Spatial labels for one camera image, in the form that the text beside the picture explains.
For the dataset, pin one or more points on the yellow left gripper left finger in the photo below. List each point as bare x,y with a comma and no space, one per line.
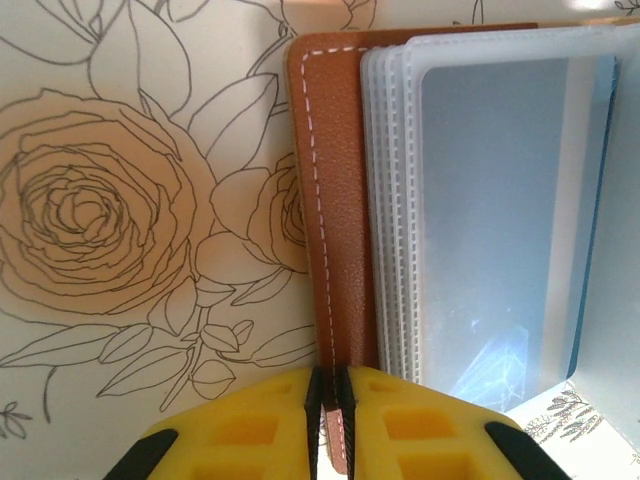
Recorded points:
240,440

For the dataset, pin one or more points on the brown leather card holder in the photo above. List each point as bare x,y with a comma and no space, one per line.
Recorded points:
340,200

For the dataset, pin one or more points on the floral patterned table cover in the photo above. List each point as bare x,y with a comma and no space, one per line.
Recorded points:
100,200

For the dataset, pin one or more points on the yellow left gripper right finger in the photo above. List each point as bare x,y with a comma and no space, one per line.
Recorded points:
430,440

